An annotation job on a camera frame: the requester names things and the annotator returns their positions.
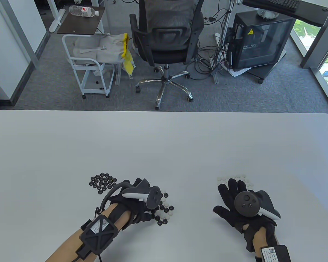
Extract black mesh office chair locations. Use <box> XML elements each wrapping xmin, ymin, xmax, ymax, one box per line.
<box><xmin>129</xmin><ymin>0</ymin><xmax>205</xmax><ymax>110</ymax></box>

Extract black keyboard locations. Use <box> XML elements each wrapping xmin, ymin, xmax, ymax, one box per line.
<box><xmin>266</xmin><ymin>0</ymin><xmax>301</xmax><ymax>13</ymax></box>

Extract white papers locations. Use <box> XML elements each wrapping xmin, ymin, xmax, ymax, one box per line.
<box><xmin>221</xmin><ymin>61</ymin><xmax>252</xmax><ymax>77</ymax></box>

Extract group of white go stones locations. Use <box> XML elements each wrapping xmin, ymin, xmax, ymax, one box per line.
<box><xmin>216</xmin><ymin>175</ymin><xmax>253</xmax><ymax>189</ymax></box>

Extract tangle of black cables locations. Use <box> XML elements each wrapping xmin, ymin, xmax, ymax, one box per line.
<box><xmin>190</xmin><ymin>0</ymin><xmax>235</xmax><ymax>81</ymax></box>

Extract yellow plastic bag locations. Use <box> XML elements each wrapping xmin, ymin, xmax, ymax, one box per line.
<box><xmin>121</xmin><ymin>33</ymin><xmax>136</xmax><ymax>79</ymax></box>

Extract black rolling platform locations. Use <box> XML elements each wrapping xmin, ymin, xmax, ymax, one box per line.
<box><xmin>246</xmin><ymin>49</ymin><xmax>287</xmax><ymax>84</ymax></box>

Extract person's left hand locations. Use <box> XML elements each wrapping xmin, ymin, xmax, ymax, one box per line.
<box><xmin>109</xmin><ymin>195</ymin><xmax>157</xmax><ymax>230</ymax></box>

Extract group of black go stones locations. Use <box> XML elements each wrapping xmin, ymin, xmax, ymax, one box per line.
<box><xmin>90</xmin><ymin>173</ymin><xmax>117</xmax><ymax>195</ymax></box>

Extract white desk leg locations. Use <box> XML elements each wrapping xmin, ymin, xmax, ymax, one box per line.
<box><xmin>48</xmin><ymin>0</ymin><xmax>66</xmax><ymax>34</ymax></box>

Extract white metal cart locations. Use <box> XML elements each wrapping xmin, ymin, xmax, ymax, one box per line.
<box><xmin>62</xmin><ymin>34</ymin><xmax>116</xmax><ymax>99</ymax></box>

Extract black boxed wrist camera module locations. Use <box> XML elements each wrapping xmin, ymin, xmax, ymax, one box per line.
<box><xmin>255</xmin><ymin>245</ymin><xmax>291</xmax><ymax>262</ymax></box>

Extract black desk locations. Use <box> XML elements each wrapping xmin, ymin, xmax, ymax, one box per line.
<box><xmin>242</xmin><ymin>0</ymin><xmax>328</xmax><ymax>27</ymax></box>

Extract black computer tower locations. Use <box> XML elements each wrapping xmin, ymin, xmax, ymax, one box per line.
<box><xmin>226</xmin><ymin>11</ymin><xmax>296</xmax><ymax>70</ymax></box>

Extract black framed wrist camera module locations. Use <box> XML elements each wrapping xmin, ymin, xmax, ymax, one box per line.
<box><xmin>79</xmin><ymin>216</ymin><xmax>119</xmax><ymax>260</ymax></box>

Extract black white hand controller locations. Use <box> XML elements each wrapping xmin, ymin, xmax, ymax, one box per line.
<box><xmin>122</xmin><ymin>178</ymin><xmax>162</xmax><ymax>210</ymax></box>
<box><xmin>234</xmin><ymin>190</ymin><xmax>281</xmax><ymax>221</ymax></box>

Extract pile of mixed go stones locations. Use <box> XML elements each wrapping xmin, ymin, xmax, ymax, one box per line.
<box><xmin>153</xmin><ymin>191</ymin><xmax>175</xmax><ymax>226</ymax></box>

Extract clear plastic water bottle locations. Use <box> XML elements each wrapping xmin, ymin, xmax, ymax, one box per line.
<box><xmin>69</xmin><ymin>5</ymin><xmax>100</xmax><ymax>17</ymax></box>

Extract aluminium profile stand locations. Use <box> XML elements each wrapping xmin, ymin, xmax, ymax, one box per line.
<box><xmin>213</xmin><ymin>0</ymin><xmax>235</xmax><ymax>84</ymax></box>

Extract small brown side table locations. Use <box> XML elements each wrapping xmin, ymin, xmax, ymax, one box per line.
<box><xmin>57</xmin><ymin>5</ymin><xmax>106</xmax><ymax>35</ymax></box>

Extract person's right hand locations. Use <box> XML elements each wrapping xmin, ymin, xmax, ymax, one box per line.
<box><xmin>213</xmin><ymin>179</ymin><xmax>278</xmax><ymax>253</ymax></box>

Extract grey fabric bag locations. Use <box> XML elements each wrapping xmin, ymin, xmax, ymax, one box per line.
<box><xmin>72</xmin><ymin>34</ymin><xmax>126</xmax><ymax>64</ymax></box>

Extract white bowl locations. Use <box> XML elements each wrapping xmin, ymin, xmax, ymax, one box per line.
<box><xmin>257</xmin><ymin>8</ymin><xmax>279</xmax><ymax>20</ymax></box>

